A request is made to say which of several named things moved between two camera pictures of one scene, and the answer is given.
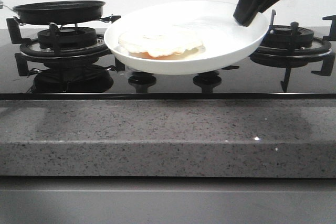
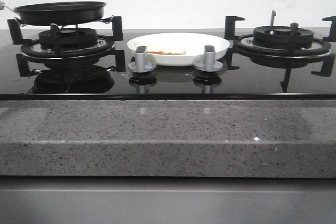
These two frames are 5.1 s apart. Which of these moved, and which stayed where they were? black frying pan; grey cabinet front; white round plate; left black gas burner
Moved: white round plate
Stayed: grey cabinet front; black frying pan; left black gas burner
